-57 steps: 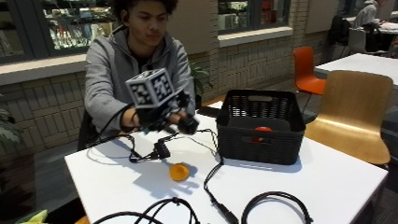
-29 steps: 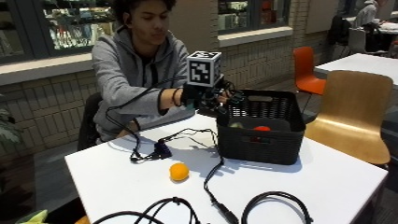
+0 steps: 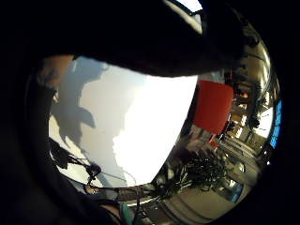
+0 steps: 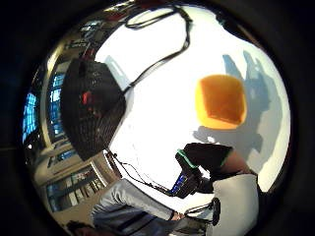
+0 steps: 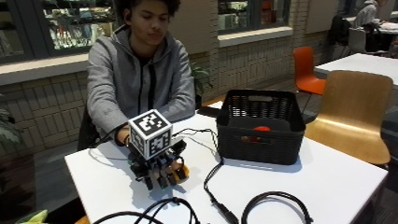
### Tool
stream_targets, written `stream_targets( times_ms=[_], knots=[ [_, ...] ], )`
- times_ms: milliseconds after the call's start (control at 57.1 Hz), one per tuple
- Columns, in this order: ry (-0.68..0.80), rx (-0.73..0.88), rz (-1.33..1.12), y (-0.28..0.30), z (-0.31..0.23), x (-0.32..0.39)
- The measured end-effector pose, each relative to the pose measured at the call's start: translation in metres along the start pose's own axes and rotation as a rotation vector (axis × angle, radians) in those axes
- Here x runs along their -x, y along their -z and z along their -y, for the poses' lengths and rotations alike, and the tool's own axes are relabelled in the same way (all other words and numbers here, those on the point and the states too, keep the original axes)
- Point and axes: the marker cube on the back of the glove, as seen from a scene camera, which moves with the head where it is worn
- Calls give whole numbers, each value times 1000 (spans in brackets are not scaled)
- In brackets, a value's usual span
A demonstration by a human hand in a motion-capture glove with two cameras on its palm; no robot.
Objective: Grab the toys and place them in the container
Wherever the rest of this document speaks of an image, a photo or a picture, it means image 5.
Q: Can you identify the orange fruit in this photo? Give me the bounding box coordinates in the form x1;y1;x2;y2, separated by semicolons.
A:
173;162;192;183

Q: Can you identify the white marker cube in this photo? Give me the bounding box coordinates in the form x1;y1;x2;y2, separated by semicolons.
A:
127;108;175;161

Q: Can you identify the black plastic basket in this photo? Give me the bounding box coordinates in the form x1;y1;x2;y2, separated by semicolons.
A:
216;89;308;166

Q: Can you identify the the person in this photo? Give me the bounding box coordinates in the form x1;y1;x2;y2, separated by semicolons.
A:
86;0;197;147

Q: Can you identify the green plant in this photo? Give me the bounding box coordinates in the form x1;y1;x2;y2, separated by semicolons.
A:
189;62;216;96

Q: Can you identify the yellow-green leaf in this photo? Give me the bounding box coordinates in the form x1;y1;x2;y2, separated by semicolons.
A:
15;209;50;224

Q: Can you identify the grey-green leafy plant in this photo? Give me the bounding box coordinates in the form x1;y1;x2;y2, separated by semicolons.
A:
0;94;24;150

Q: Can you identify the orange chair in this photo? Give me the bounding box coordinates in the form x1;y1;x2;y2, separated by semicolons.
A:
293;46;328;96

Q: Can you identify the wooden chair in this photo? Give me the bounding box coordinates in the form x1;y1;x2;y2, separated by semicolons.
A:
304;70;394;166

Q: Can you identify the large window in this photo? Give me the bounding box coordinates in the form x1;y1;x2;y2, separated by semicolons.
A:
0;0;120;64

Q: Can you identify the small window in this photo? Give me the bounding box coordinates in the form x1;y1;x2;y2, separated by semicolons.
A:
217;0;293;35

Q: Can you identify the white table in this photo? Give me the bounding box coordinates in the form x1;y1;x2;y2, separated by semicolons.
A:
313;52;398;90

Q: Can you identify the black jacket on chair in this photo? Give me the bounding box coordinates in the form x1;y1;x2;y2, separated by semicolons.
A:
328;14;353;48

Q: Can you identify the white chair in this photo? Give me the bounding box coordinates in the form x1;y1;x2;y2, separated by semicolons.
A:
348;27;370;54

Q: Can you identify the black thin cable bundle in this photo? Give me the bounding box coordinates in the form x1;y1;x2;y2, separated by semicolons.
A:
91;196;201;224

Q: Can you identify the black cable with plug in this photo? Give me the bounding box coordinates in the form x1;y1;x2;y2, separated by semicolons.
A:
172;127;241;224

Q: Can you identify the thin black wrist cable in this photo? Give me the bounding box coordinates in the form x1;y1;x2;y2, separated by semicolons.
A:
87;122;131;162

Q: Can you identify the black looped cable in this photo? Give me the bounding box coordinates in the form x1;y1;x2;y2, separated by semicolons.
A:
240;190;314;224

